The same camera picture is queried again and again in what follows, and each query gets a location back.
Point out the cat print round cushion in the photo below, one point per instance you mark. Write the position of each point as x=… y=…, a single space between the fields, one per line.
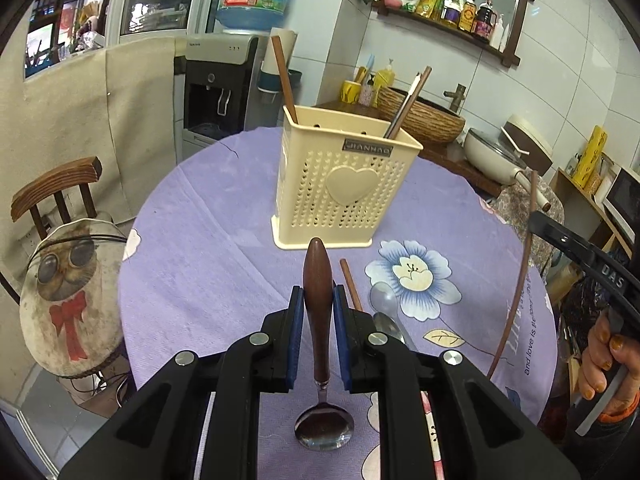
x=70 y=310

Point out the yellow package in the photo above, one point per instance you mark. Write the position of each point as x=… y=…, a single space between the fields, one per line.
x=590 y=157

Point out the person's right forearm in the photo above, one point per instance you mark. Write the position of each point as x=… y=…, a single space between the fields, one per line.
x=620 y=425

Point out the white microwave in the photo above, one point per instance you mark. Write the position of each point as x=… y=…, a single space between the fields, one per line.
x=625 y=197

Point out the wooden framed wall shelf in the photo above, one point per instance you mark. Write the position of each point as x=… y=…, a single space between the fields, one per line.
x=517 y=35

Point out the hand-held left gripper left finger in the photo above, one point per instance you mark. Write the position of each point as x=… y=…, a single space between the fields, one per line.
x=296 y=330

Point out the wooden shelf unit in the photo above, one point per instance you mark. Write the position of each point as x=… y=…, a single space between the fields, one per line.
x=580 y=210

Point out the beige curtain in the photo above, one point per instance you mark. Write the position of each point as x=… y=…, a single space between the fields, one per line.
x=75 y=120

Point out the person's right hand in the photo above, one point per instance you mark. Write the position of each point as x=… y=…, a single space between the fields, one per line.
x=597 y=355

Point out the bronze faucet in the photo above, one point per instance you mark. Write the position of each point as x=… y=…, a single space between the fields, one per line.
x=456 y=97

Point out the paper cup dispenser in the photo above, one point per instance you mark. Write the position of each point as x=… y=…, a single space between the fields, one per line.
x=272 y=75

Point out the floral cloth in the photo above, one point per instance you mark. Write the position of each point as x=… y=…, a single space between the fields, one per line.
x=515 y=210

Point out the glass window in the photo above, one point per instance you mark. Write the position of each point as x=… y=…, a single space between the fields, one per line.
x=145 y=0

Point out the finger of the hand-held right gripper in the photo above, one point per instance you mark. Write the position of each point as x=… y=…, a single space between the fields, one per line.
x=560 y=237

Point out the yellow cup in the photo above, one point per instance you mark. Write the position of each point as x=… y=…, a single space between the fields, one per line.
x=351 y=92

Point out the brown wooden chair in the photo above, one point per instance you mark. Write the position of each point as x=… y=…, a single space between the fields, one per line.
x=55 y=185

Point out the cream rice cooker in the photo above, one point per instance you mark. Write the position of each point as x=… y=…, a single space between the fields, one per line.
x=532 y=137

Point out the cream perforated utensil holder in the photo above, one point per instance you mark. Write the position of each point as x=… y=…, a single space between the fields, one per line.
x=320 y=185

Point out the row of condiment bottles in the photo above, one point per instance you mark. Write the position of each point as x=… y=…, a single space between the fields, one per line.
x=460 y=7

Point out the yellow soap bottle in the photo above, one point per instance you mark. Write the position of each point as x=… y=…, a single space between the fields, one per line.
x=385 y=76

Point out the woven pattern wash basin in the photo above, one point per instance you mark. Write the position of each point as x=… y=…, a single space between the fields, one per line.
x=435 y=120

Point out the pink round ornament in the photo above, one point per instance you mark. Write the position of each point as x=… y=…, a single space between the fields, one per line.
x=392 y=1

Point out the grey water dispenser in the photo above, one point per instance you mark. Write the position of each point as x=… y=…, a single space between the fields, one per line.
x=215 y=90

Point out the plain metal spoon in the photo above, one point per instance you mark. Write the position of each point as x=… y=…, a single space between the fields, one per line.
x=384 y=300

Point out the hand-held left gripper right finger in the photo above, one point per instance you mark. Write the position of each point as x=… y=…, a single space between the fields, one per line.
x=342 y=330

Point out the purple floral tablecloth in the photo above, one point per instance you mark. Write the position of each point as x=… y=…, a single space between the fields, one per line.
x=210 y=260

